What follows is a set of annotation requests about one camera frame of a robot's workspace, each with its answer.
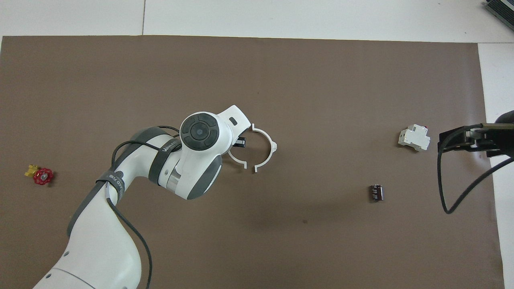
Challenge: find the white circuit breaker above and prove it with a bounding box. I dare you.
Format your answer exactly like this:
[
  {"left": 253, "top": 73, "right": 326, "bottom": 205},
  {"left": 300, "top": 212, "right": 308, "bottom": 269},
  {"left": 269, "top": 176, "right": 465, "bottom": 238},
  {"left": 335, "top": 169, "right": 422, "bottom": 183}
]
[{"left": 398, "top": 124, "right": 431, "bottom": 152}]

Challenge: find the white half ring pipe clamp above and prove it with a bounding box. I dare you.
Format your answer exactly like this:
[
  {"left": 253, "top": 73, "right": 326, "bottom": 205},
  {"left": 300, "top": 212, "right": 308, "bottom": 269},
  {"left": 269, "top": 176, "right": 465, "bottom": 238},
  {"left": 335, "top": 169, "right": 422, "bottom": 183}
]
[{"left": 251, "top": 124, "right": 279, "bottom": 173}]

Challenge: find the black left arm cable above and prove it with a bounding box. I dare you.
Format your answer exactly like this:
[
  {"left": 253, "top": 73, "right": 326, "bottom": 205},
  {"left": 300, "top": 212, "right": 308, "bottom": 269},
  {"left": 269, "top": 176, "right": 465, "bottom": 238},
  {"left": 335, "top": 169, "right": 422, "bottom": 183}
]
[{"left": 105, "top": 125, "right": 182, "bottom": 289}]

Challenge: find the grey ribbed device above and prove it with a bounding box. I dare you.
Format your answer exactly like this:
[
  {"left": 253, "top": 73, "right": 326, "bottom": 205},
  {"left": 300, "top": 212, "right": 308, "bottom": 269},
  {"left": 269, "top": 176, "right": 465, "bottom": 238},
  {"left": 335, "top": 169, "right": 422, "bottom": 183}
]
[{"left": 483, "top": 0, "right": 514, "bottom": 22}]

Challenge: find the brown table mat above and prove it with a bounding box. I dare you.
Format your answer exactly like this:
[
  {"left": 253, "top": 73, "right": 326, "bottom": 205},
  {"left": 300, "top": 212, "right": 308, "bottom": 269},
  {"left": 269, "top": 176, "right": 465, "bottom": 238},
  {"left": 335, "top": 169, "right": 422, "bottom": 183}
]
[{"left": 0, "top": 35, "right": 506, "bottom": 289}]

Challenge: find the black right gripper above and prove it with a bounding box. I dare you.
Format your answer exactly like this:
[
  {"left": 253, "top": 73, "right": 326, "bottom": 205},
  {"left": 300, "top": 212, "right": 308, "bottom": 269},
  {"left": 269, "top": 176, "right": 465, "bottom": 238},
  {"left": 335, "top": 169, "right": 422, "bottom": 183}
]
[{"left": 438, "top": 110, "right": 514, "bottom": 158}]

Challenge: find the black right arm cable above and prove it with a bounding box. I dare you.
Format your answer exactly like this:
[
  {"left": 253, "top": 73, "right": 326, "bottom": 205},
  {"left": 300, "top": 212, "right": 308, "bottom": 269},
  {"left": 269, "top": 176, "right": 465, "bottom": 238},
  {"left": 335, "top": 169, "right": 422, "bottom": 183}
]
[{"left": 437, "top": 123, "right": 514, "bottom": 215}]

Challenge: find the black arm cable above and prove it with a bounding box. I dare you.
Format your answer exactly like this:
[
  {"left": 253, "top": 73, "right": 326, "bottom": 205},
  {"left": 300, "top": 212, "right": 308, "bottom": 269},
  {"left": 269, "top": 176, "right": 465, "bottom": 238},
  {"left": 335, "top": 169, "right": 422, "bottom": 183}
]
[
  {"left": 105, "top": 125, "right": 182, "bottom": 289},
  {"left": 437, "top": 123, "right": 514, "bottom": 215}
]

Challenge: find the red yellow valve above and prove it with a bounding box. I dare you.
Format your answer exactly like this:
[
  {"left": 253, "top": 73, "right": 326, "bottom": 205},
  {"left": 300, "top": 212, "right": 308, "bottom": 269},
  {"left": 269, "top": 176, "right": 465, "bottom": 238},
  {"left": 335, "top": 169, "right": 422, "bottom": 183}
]
[{"left": 25, "top": 164, "right": 54, "bottom": 186}]

